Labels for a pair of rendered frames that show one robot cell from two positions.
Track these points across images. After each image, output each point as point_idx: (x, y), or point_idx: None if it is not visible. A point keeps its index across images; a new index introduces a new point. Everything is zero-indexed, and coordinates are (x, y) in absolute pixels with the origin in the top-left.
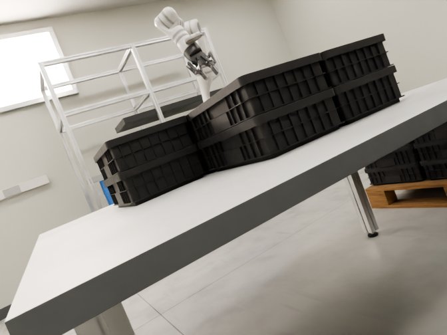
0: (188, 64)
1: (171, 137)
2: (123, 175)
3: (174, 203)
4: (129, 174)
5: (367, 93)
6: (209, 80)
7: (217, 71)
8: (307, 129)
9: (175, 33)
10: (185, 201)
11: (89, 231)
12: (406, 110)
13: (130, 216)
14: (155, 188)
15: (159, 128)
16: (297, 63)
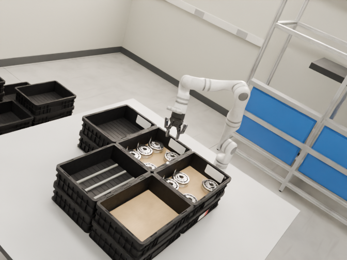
0: (164, 118)
1: (104, 142)
2: (79, 133)
3: (18, 168)
4: (80, 135)
5: (109, 244)
6: (227, 130)
7: (175, 139)
8: (70, 211)
9: (176, 96)
10: (11, 172)
11: (37, 140)
12: (42, 253)
13: (36, 152)
14: (87, 150)
15: (100, 134)
16: (79, 190)
